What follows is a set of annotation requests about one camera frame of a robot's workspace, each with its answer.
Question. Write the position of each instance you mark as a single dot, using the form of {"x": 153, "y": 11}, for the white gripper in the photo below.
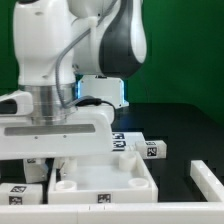
{"x": 86, "y": 131}

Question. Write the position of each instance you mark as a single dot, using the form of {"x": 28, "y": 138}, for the white square tabletop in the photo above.
{"x": 116, "y": 177}

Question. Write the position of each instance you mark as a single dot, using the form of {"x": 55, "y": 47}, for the white marker plate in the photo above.
{"x": 122, "y": 139}

